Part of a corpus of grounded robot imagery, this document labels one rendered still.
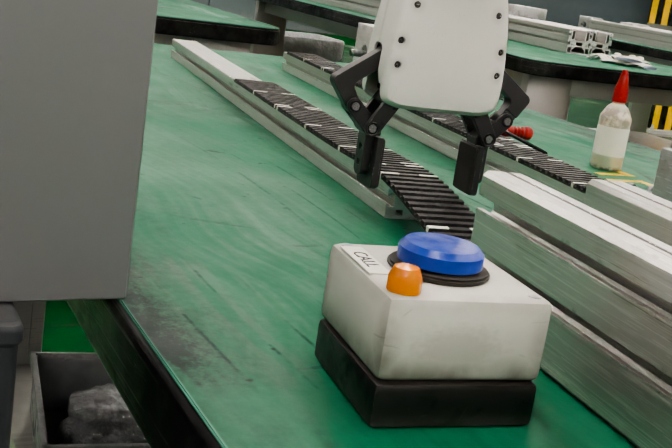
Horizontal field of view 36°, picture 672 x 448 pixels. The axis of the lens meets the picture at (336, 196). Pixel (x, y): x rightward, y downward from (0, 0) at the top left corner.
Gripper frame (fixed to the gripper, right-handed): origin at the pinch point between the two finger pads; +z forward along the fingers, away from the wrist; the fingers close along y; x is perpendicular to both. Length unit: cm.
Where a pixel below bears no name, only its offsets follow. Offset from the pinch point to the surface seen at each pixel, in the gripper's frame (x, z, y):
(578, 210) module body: 28.0, -4.5, 3.9
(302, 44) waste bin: -456, 30, -136
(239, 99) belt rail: -49.6, 2.9, 2.0
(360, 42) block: -93, -2, -29
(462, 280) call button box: 33.6, -2.3, 12.9
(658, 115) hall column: -619, 67, -492
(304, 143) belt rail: -24.7, 3.0, 1.4
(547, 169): -8.6, 0.5, -16.9
